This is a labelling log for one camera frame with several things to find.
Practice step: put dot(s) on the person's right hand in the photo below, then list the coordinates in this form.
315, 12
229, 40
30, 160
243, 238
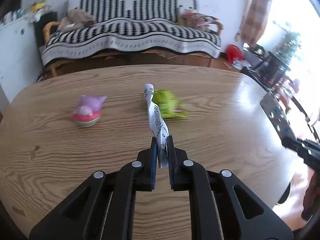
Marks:
311, 192

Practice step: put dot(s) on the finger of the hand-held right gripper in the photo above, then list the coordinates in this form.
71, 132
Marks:
296, 146

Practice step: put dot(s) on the pink blurred object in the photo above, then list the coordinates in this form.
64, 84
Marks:
287, 95

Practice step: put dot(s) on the dark side cabinet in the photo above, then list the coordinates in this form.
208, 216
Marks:
45, 27

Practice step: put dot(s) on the checked curtain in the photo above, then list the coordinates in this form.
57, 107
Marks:
258, 10

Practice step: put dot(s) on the yellow-green snack packet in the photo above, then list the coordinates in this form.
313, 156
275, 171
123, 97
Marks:
170, 105

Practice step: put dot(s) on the purple toy figure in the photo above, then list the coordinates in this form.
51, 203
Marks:
87, 110

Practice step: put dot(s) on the white printed paper wrapper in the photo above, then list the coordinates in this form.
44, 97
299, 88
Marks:
156, 120

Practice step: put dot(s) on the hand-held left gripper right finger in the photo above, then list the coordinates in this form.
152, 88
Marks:
170, 165

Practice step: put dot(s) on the black bin with yellow rim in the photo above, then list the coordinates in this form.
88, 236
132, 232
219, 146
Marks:
285, 195

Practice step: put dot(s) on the rattan sofa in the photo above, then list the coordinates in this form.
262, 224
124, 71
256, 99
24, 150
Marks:
50, 27

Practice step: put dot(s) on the red bag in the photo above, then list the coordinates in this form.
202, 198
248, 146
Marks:
233, 52

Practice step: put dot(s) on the floral cushion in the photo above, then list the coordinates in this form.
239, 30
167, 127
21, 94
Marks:
200, 18

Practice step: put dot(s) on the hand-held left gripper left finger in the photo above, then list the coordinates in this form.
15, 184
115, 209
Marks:
153, 165

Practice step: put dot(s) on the green potted plant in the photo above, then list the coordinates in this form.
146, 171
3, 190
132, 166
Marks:
288, 45

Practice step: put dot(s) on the brown stuffed toy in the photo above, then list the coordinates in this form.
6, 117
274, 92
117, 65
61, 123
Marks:
77, 20

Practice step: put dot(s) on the silver foil packet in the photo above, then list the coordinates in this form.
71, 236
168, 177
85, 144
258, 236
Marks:
277, 117

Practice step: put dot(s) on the yellow toy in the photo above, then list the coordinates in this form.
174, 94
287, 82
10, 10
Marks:
37, 6

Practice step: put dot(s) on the black tv stand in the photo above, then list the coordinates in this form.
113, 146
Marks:
267, 67

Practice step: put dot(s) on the white cabinet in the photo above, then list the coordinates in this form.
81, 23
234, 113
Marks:
17, 55

